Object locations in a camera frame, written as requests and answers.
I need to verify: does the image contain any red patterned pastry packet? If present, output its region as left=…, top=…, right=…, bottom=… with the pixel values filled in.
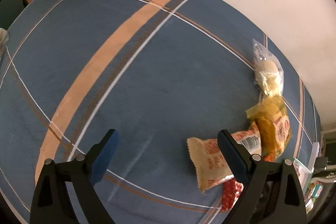
left=220, top=152, right=276, bottom=212

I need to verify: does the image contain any beige sandwich cracker packet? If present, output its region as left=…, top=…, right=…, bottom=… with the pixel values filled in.
left=187, top=122, right=261, bottom=192

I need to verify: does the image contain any yellow soft bread packet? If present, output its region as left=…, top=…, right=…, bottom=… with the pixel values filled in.
left=246, top=96, right=291, bottom=161

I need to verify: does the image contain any white round bun packet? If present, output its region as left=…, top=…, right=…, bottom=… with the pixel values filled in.
left=252, top=39, right=284, bottom=96

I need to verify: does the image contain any teal shallow cardboard tray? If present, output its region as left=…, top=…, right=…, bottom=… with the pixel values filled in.
left=293, top=158, right=312, bottom=194

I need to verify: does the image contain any teal toy box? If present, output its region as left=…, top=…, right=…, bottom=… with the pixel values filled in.
left=311, top=181, right=323, bottom=199

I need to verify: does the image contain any black power adapter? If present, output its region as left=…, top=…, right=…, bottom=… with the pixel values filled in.
left=314, top=157, right=328, bottom=169

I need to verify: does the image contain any white power strip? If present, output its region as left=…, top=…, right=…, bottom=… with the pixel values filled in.
left=307, top=142, right=320, bottom=173

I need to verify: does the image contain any blue plaid tablecloth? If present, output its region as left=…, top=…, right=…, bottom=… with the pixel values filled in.
left=1, top=0, right=321, bottom=223

